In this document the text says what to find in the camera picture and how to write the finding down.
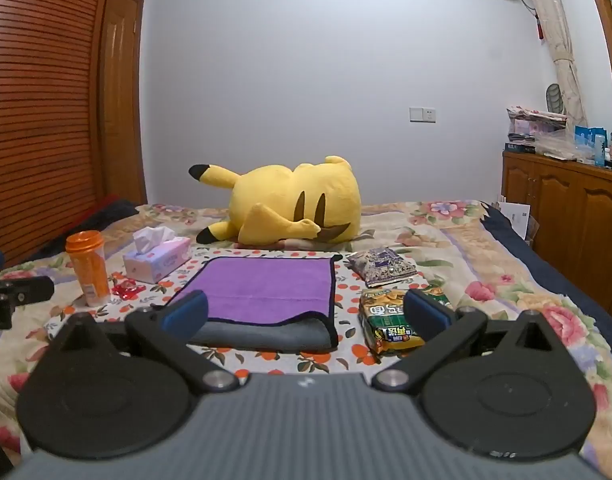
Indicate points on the wooden cabinet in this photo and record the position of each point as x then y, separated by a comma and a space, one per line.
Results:
566, 215

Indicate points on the orange plastic bottle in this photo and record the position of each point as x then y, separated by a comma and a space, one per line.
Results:
89, 267

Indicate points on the group of toiletry bottles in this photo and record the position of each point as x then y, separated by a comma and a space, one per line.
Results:
603, 147

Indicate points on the green noodle packet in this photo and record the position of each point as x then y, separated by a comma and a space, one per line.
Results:
386, 322

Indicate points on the red candy wrapper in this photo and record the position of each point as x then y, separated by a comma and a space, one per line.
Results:
126, 290

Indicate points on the purple towel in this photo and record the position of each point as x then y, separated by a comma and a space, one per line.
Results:
263, 294

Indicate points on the white cardboard box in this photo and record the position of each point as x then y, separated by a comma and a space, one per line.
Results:
518, 220

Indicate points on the floral bed sheet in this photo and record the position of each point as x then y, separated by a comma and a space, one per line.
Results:
516, 280

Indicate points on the purple snack packet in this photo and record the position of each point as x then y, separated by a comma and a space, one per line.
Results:
382, 265

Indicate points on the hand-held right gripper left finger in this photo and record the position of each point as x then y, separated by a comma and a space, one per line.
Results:
188, 308

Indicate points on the beige curtain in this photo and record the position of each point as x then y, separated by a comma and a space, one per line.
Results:
556, 35

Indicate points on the wooden slatted wardrobe door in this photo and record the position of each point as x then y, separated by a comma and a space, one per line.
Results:
35, 110

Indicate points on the stack of boxes and bags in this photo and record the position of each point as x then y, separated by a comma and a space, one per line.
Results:
536, 132

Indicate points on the yellow plush toy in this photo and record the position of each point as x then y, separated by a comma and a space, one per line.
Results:
291, 199

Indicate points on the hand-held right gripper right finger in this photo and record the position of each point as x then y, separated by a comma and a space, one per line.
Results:
422, 310

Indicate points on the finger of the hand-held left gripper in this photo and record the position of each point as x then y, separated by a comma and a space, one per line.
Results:
15, 294

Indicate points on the dark blue blanket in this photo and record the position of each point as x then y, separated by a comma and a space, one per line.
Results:
561, 270

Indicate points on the tissue box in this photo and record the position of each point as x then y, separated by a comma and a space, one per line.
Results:
158, 259

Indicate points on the white wall socket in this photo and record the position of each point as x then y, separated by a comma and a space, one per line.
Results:
423, 114

